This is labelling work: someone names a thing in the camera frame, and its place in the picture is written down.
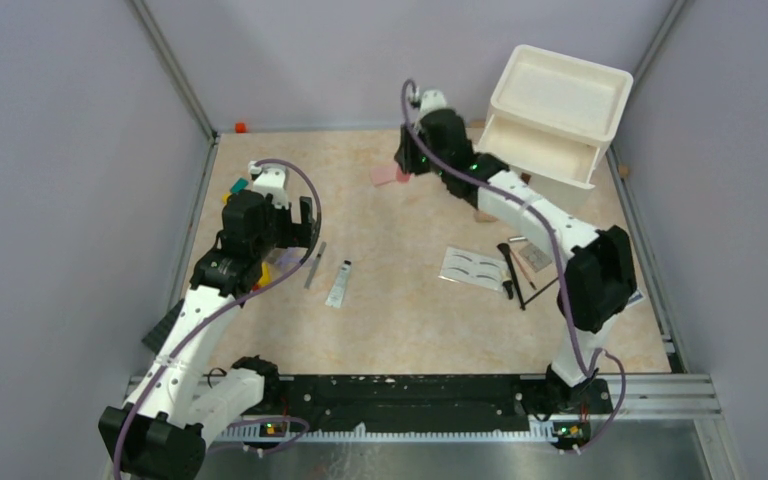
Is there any silver cosmetic tube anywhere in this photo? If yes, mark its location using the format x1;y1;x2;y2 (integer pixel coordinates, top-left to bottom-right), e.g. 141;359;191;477
325;260;352;308

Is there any white drawer organizer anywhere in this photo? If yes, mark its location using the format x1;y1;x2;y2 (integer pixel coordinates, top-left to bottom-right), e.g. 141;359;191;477
477;45;634;212

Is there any pink spray bottle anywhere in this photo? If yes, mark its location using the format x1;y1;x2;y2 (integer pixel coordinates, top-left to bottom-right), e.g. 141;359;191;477
394;168;411;184

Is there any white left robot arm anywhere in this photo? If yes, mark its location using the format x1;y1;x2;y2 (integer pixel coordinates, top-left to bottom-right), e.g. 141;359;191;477
98;190;322;479

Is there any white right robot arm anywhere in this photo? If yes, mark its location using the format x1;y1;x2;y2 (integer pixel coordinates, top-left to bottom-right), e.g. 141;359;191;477
396;107;638;412

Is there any tan makeup sponge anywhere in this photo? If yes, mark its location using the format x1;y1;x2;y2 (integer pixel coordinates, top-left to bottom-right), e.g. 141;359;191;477
474;211;497;223

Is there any black makeup brush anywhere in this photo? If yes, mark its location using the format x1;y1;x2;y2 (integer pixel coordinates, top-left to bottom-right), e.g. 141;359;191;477
496;243;526;311

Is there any pink rectangular sponge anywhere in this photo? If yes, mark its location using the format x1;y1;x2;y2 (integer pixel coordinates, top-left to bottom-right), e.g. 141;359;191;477
369;164;399;187

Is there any clear purple plastic bag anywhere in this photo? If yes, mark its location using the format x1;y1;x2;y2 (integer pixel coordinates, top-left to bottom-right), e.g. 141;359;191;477
268;247;307;272

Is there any teal toy block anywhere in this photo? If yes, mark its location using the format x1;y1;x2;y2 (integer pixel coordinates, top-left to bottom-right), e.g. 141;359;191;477
229;178;249;194

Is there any red yellow toy block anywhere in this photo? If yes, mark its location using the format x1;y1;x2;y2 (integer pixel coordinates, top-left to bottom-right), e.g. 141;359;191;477
253;262;272;290

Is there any eyebrow stencil sheet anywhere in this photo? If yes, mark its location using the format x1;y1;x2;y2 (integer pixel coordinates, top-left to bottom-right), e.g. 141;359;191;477
438;246;509;292

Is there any grey eyeshadow palette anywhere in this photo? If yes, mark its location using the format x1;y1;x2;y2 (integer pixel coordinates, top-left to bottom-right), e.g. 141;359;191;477
518;242;553;273

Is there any thin brown brush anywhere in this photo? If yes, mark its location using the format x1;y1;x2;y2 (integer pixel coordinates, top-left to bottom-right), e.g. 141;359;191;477
511;250;537;290

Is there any thin black eyeliner brush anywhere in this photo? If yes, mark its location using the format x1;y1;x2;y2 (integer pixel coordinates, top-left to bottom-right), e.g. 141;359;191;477
525;277;558;305

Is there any blue playing card box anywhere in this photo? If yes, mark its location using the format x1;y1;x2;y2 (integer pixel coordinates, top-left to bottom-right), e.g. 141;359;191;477
626;289;645;308

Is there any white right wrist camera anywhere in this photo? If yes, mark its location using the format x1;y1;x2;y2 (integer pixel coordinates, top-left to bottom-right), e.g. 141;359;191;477
409;89;449;119

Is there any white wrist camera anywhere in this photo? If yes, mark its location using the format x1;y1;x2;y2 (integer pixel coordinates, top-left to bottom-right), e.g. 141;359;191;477
248;161;290;210
409;89;449;119

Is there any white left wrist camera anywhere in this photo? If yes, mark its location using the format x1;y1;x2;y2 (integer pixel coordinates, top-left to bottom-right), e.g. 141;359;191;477
248;161;290;210

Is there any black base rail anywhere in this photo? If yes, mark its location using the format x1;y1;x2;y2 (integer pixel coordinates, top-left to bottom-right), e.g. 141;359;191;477
271;374;558;435

